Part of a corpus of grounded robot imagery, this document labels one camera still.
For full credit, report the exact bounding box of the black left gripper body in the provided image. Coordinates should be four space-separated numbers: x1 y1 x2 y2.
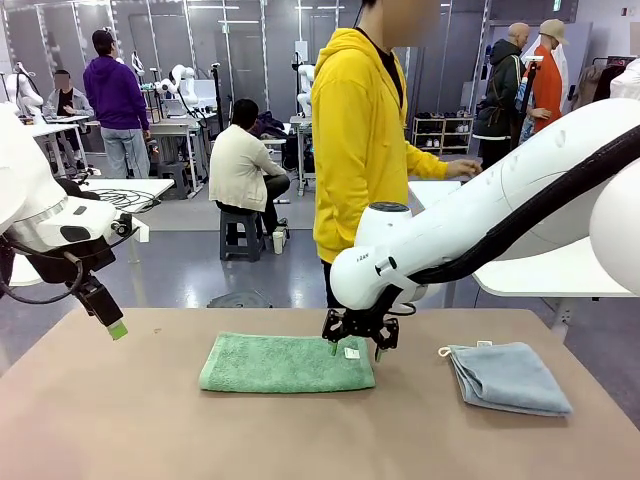
32 238 120 295

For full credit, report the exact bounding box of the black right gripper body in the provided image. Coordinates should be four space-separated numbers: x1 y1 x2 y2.
343 285 402 332

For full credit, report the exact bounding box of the green towel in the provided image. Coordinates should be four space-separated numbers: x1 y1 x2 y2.
198 330 377 395

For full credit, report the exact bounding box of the light blue towel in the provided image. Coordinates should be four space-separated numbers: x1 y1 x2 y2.
438 340 574 419

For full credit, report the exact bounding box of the person's left forearm yellow sleeve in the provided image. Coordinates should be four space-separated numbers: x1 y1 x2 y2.
405 142 450 181

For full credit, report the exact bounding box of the person's left hand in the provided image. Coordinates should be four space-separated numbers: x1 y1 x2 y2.
446 158 484 180

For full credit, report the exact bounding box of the round dark floor base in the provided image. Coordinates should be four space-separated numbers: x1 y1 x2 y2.
206 290 274 309

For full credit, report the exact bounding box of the small black step stool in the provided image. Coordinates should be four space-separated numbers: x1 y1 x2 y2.
156 160 190 201

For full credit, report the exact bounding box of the black plastic stool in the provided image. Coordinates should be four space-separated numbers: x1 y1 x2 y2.
218 207 267 263

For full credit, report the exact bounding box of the person in grey jacket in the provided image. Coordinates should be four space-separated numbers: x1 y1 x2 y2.
41 69 96 121

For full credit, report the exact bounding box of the person in yellow hoodie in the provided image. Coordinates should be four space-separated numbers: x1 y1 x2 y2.
309 0 484 309

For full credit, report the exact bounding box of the grey background work table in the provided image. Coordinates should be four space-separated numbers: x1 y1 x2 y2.
147 116 205 195
288 114 317 197

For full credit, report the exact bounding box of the person in purple hoodie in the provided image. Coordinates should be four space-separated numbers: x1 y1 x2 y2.
81 28 152 180

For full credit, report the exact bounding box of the white shoe rack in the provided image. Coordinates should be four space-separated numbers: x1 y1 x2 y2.
411 114 475 157

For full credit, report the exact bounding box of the seated person cream jacket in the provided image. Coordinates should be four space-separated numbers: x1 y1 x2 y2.
208 98 292 237

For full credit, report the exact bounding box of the mannequin in black jacket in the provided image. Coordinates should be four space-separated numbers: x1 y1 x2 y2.
472 22 532 172

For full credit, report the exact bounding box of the mannequin in orange coat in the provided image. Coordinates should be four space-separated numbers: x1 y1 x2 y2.
517 18 571 136

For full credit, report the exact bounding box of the clothes rack with garments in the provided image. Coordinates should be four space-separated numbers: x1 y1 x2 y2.
569 56 632 114

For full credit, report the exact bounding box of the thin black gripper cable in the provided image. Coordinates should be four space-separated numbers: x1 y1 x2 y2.
0 249 85 306

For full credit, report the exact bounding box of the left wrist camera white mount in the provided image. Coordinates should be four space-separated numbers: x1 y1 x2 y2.
109 213 151 244

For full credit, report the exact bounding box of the black cable sleeve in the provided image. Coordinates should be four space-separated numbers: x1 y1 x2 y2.
407 128 640 287
52 177 102 202

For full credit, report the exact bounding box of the bundle of black cables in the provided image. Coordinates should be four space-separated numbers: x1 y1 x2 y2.
82 185 162 214

